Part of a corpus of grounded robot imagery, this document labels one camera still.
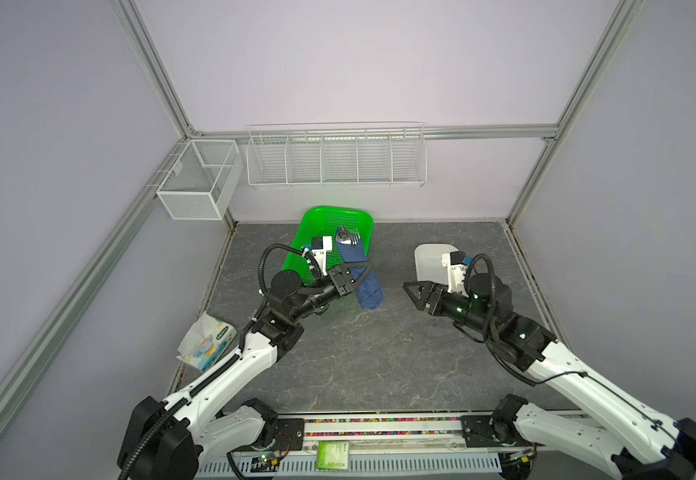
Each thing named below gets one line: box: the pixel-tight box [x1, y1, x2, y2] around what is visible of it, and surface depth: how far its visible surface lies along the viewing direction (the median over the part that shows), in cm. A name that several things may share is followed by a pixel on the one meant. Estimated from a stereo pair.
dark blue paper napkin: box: [336, 238, 384, 310], surface depth 65 cm
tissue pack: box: [176, 311, 238, 372], surface depth 84 cm
